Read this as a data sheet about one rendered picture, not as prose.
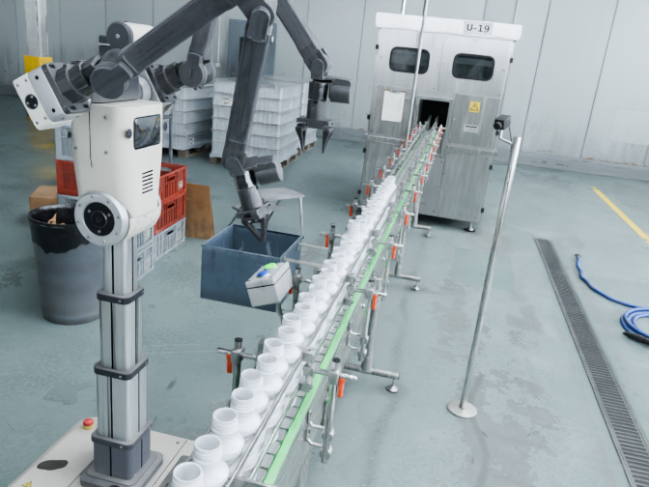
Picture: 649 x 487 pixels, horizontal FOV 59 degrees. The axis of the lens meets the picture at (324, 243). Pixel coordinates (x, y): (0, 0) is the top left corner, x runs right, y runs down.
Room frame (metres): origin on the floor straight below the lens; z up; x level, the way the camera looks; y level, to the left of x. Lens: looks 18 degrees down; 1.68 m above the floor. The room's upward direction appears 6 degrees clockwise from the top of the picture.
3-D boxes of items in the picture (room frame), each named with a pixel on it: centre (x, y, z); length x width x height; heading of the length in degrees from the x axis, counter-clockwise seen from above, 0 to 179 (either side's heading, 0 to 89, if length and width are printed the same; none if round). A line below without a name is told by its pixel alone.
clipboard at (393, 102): (6.14, -0.56, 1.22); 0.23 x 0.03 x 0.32; 79
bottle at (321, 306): (1.24, 0.01, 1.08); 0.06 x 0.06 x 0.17
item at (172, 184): (4.48, 1.45, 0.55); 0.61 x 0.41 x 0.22; 171
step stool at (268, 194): (5.24, 0.57, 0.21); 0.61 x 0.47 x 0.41; 42
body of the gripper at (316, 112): (1.74, 0.06, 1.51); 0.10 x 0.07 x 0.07; 78
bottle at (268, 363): (0.89, 0.08, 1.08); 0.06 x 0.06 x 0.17
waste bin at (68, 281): (3.21, 1.49, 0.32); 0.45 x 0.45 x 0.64
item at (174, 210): (4.48, 1.45, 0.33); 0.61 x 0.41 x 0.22; 171
